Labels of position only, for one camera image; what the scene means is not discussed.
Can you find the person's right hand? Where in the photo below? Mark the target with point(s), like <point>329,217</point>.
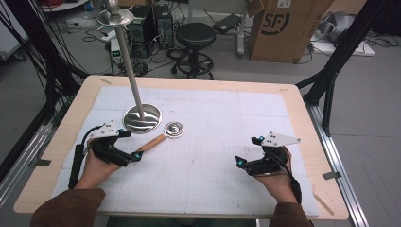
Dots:
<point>279,187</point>

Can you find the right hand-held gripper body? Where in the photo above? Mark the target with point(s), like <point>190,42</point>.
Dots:
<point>271,164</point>

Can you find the wooden table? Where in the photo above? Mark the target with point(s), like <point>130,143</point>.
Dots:
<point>302,104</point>

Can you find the thin wooden stick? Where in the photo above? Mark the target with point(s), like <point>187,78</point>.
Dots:
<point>323,204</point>

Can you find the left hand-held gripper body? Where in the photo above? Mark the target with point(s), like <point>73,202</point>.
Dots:
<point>108,151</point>

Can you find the white board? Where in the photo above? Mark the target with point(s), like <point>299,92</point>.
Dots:
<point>346,48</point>

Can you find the grey tape piece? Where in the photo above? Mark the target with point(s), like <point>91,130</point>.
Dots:
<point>331,175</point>
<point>43,162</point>

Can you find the white power strip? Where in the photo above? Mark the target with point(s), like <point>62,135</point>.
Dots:
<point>108,35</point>

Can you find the grey device with green display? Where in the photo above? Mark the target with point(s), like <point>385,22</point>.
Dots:
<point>115,52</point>

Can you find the white grid mat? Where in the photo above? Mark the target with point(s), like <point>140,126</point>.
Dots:
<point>205,157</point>

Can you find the grey bag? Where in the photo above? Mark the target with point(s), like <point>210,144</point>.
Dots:
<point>339,25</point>

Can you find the black computer tower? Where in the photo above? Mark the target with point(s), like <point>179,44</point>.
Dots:
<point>142,31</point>
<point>164,25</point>

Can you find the large cardboard box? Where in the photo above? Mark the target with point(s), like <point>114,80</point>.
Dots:
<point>290,38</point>

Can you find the black round stool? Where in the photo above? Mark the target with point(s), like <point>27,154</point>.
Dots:
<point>195,34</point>

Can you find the white round table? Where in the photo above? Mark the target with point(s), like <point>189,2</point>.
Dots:
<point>63,4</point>

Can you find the person's left hand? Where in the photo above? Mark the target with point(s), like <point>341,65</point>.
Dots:
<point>94,171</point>

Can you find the aluminium rail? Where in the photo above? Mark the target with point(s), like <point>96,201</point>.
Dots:
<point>22,164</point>
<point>340,176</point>

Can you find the black flat device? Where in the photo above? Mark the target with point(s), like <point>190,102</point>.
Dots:
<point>227,23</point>

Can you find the steel pole stand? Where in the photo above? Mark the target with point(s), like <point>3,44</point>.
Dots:
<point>142,118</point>

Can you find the white post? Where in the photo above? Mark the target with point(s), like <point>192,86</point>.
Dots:
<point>242,31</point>

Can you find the blue small item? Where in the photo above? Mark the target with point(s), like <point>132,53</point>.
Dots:
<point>90,5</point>

